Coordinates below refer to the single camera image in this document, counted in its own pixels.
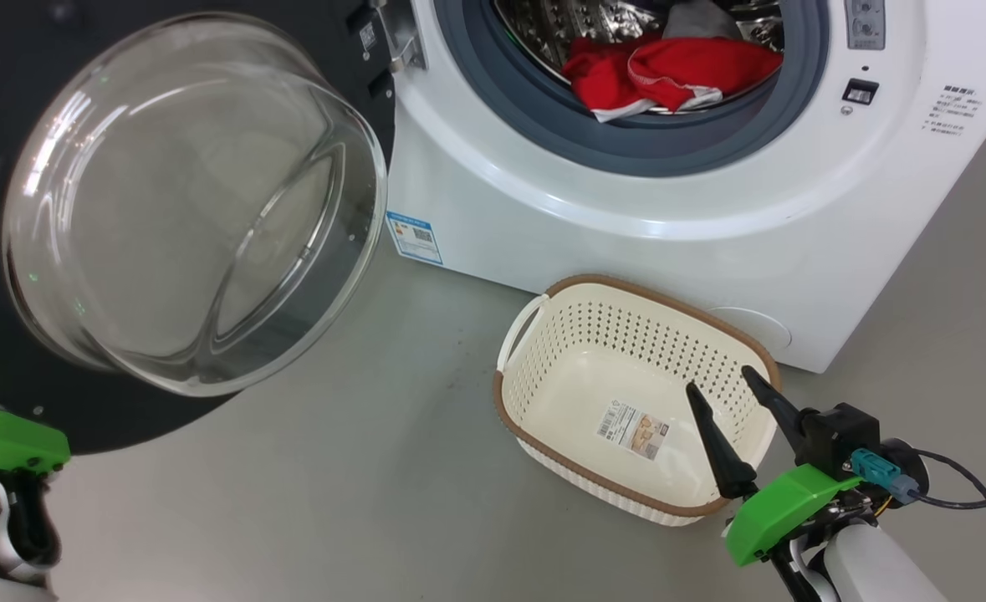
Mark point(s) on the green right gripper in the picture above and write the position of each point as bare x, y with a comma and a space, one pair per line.
781, 506

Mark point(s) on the dark round glass washer door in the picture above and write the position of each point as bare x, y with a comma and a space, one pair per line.
191, 209

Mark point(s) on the red garment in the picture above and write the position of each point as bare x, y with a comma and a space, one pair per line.
685, 71

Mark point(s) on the grey garment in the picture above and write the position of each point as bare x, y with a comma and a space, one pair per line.
702, 21

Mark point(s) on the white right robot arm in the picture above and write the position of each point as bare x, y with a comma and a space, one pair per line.
869, 564

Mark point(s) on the cream perforated laundry basket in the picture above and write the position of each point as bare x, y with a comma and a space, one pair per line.
593, 376

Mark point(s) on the white front-load washing machine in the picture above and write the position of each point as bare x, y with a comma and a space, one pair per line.
710, 226

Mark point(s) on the silver metal door hinge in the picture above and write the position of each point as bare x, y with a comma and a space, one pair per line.
405, 38

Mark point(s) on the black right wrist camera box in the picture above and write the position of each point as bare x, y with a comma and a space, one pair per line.
835, 435

